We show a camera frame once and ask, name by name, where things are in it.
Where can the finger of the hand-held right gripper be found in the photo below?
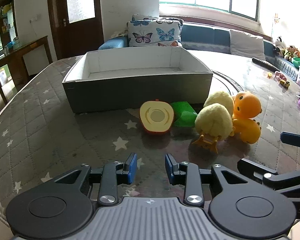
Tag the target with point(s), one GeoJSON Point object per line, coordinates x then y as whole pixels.
{"type": "Point", "coordinates": [255, 169]}
{"type": "Point", "coordinates": [293, 139]}

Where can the butterfly print pillow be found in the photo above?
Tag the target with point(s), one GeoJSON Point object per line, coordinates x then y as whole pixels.
{"type": "Point", "coordinates": [152, 33]}
{"type": "Point", "coordinates": [142, 17]}

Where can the grey cardboard box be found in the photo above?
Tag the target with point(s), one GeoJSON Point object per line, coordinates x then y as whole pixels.
{"type": "Point", "coordinates": [140, 90]}

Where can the pink small toy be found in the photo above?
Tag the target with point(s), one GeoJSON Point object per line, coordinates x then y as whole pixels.
{"type": "Point", "coordinates": [280, 75]}

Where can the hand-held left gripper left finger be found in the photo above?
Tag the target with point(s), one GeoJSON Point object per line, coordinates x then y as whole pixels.
{"type": "Point", "coordinates": [132, 168]}

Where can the yellow plush chick toy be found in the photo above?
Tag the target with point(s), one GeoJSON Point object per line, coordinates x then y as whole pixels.
{"type": "Point", "coordinates": [213, 121]}

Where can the toy half apple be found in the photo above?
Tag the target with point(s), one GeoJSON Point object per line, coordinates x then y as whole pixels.
{"type": "Point", "coordinates": [156, 117]}

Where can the panda plush toy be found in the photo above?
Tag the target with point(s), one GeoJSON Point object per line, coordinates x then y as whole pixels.
{"type": "Point", "coordinates": [278, 43]}

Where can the black stick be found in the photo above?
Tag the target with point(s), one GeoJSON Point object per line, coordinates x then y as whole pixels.
{"type": "Point", "coordinates": [265, 64]}

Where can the pile of small plush toys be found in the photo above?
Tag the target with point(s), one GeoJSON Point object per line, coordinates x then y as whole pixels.
{"type": "Point", "coordinates": [291, 52]}

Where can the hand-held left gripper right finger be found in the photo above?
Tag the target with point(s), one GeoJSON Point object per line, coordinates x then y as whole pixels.
{"type": "Point", "coordinates": [169, 168]}

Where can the green toy piece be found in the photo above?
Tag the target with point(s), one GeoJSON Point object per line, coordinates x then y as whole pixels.
{"type": "Point", "coordinates": [185, 116]}

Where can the grey star quilted table cover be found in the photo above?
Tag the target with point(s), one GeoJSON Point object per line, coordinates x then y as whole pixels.
{"type": "Point", "coordinates": [45, 120]}

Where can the dark wooden door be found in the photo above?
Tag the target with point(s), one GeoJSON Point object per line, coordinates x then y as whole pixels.
{"type": "Point", "coordinates": [57, 30]}

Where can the wall decoration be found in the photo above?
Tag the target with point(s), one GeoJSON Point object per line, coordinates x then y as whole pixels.
{"type": "Point", "coordinates": [276, 18]}

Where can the dark wooden cabinet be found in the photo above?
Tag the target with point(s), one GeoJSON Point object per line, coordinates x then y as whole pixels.
{"type": "Point", "coordinates": [5, 55]}

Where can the orange rubber duck toy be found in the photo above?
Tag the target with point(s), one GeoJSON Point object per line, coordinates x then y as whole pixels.
{"type": "Point", "coordinates": [247, 107]}

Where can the blue sofa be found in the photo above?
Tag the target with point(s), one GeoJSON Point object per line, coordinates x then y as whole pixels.
{"type": "Point", "coordinates": [205, 37]}

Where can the green bowl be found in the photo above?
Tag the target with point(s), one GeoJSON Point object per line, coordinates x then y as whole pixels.
{"type": "Point", "coordinates": [299, 62]}

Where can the grey sofa cushion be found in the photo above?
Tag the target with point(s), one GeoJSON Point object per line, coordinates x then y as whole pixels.
{"type": "Point", "coordinates": [247, 43]}

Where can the yellow toy car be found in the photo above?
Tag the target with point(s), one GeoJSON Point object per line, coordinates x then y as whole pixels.
{"type": "Point", "coordinates": [285, 83]}

